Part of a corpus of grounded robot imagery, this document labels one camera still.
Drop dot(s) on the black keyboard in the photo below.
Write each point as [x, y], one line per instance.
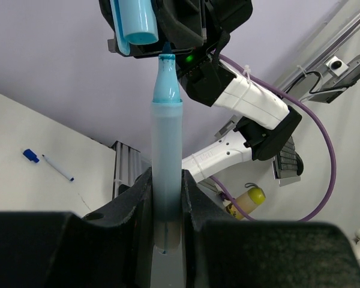
[287, 165]

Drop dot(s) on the light blue pen cap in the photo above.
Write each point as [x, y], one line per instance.
[135, 24]

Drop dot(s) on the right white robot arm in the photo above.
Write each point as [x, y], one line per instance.
[266, 122]

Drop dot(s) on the clear blue highlighter pen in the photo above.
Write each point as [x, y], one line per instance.
[166, 156]

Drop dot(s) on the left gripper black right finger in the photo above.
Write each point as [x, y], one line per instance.
[221, 251]

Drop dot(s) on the thin blue pen refill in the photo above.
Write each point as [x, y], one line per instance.
[58, 168]

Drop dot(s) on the small blue pen cap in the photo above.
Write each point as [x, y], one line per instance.
[31, 156]

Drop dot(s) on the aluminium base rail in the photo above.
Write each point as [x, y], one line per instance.
[129, 165]

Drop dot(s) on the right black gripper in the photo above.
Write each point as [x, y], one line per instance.
[186, 25]

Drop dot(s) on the yellow capped bottle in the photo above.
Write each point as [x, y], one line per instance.
[248, 201]

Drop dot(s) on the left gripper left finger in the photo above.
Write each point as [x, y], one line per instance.
[109, 247]

